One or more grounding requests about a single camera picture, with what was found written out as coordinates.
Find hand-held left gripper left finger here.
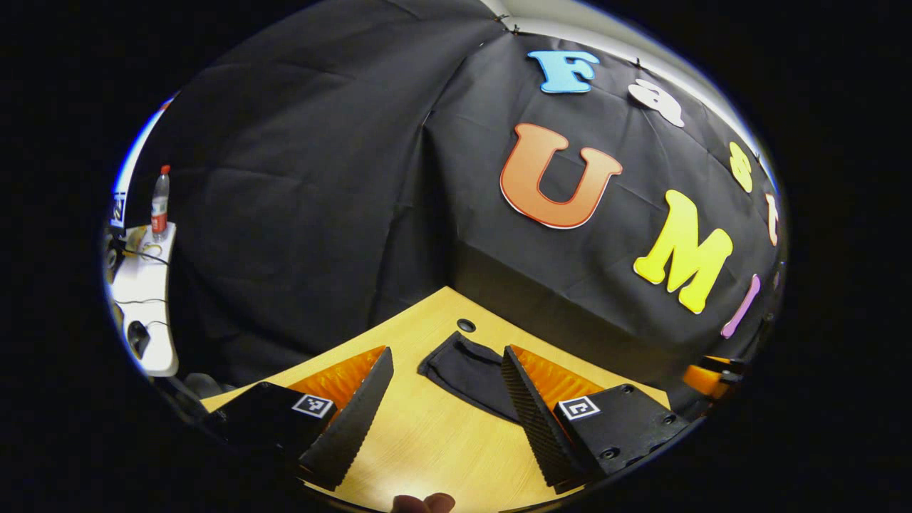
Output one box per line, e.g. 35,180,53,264
202,345,395,492

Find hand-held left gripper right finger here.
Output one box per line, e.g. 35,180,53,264
501,345,691,494

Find dark grey jeans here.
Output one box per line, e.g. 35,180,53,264
418,331,528,423

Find black backdrop cloth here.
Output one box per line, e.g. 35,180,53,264
118,0,788,400

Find white side desk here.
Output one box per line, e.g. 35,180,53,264
107,222,180,378

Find clear plastic bottle red label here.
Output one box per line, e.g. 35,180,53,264
150,165,172,243

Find black cable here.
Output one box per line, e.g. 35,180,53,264
121,244,171,267

